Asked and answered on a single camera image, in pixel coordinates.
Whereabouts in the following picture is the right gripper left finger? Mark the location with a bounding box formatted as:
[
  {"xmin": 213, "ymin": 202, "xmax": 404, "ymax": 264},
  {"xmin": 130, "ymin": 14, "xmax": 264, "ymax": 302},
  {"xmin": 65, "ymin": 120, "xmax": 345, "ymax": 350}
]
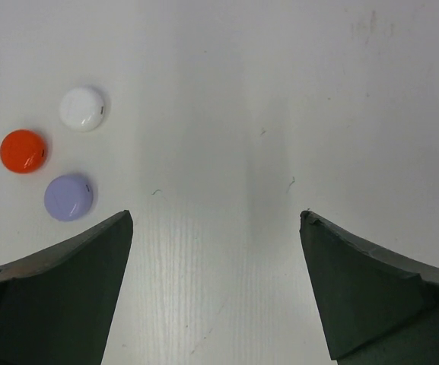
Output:
[{"xmin": 0, "ymin": 211, "xmax": 133, "ymax": 364}]

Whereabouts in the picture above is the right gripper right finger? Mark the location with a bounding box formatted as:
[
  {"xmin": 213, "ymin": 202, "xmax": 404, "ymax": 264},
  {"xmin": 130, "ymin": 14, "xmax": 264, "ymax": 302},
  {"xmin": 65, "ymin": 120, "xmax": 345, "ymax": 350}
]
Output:
[{"xmin": 300, "ymin": 211, "xmax": 439, "ymax": 364}]

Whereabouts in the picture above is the purple charging case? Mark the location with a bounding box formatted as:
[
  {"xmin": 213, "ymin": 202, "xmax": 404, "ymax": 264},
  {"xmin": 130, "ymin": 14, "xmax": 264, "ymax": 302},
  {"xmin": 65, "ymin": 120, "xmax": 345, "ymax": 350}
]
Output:
[{"xmin": 44, "ymin": 173, "xmax": 94, "ymax": 222}]

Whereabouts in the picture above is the orange charging case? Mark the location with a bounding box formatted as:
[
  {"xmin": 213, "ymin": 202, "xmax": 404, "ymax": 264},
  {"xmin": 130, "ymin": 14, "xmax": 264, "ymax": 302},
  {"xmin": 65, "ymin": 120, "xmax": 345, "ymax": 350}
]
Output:
[{"xmin": 0, "ymin": 129, "xmax": 47, "ymax": 174}]

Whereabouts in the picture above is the white charging case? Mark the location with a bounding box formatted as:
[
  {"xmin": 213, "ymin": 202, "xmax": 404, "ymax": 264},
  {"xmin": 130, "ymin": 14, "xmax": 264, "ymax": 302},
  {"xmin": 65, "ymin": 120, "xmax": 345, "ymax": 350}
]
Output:
[{"xmin": 59, "ymin": 86, "xmax": 106, "ymax": 132}]

